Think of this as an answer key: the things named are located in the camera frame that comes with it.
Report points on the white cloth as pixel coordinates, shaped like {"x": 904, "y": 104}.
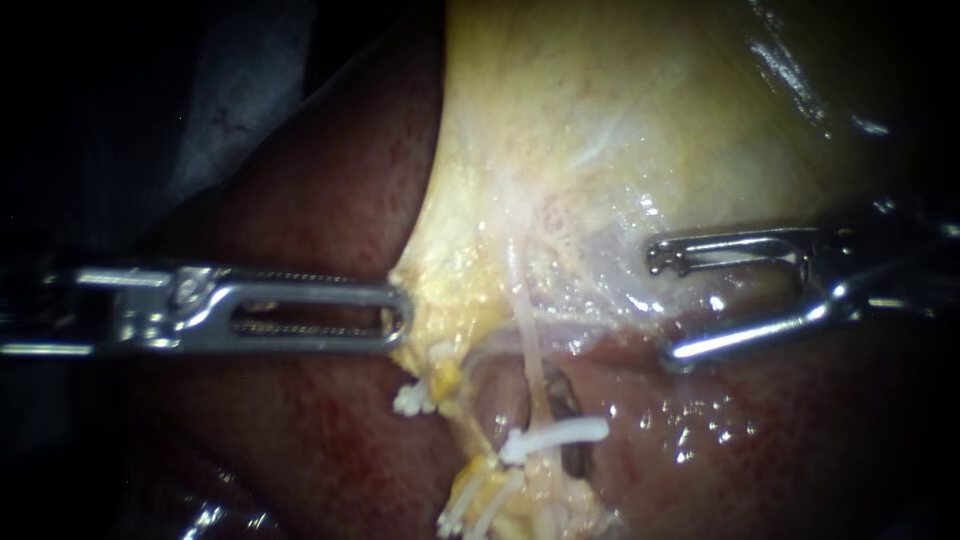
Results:
{"x": 247, "y": 82}

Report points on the left arm instrument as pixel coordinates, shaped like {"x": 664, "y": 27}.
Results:
{"x": 127, "y": 307}

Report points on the white clip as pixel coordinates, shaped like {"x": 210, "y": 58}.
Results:
{"x": 410, "y": 399}
{"x": 559, "y": 433}
{"x": 461, "y": 506}
{"x": 495, "y": 504}

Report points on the dark red liver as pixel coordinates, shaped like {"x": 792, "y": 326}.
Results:
{"x": 337, "y": 187}

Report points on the pale fatty tissue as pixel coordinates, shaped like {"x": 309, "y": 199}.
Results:
{"x": 559, "y": 502}

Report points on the right arm instrument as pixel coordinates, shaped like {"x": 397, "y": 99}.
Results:
{"x": 885, "y": 262}

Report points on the thin tube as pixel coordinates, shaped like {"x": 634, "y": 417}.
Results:
{"x": 448, "y": 379}
{"x": 529, "y": 330}

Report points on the left arm instrument jaw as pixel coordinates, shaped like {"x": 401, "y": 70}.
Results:
{"x": 315, "y": 292}
{"x": 300, "y": 275}

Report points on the gallbladder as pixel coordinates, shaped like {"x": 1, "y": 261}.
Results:
{"x": 600, "y": 135}

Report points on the right arm instrument jaw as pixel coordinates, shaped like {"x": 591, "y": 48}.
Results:
{"x": 750, "y": 332}
{"x": 750, "y": 241}

